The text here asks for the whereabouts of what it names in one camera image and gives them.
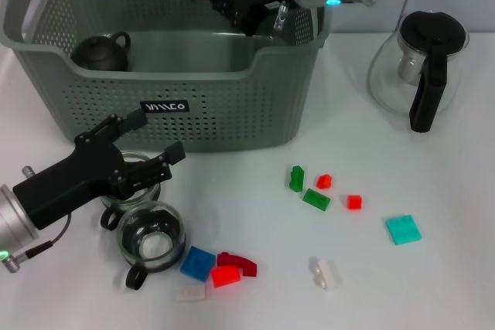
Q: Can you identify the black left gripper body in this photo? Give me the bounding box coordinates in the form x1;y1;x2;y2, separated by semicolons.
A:
13;134;135;230

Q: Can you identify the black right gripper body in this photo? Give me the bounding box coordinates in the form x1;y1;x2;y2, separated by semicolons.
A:
227;0;289;37

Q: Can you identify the grey perforated storage basket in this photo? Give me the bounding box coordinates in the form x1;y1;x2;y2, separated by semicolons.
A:
0;0;333;153

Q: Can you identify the black clay teapot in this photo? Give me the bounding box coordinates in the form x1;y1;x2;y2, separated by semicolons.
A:
70;30;131;72

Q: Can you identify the blue square plate brick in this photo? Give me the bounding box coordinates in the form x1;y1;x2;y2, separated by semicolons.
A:
179;245;217;282

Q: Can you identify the white two-stud plate brick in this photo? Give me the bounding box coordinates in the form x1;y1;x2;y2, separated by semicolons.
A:
176;284;207;302

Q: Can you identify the bright red toy brick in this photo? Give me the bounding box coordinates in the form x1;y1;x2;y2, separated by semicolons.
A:
210;266;241;289

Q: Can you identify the dark red curved brick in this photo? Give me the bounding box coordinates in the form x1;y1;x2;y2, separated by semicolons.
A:
216;251;258;278

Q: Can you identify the tall green toy brick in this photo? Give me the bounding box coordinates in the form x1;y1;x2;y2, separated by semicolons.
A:
288;165;306;193

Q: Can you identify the flat green toy brick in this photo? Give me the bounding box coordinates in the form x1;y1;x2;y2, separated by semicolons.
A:
302;188;332;211

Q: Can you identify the glass pitcher black lid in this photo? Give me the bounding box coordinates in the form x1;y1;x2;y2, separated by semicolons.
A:
366;9;469;134

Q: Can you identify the translucent white toy brick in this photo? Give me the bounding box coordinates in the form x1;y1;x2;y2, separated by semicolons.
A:
308;256;343;291

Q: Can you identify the teal square plate brick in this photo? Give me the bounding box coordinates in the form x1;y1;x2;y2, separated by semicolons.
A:
385;214;422;247

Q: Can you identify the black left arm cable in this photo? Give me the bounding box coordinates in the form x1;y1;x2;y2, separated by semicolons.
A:
0;212;73;275

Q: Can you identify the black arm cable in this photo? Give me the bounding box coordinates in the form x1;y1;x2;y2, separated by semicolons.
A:
0;212;73;275
340;0;377;9

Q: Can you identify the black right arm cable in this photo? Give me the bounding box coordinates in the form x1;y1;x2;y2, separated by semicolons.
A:
340;0;377;9

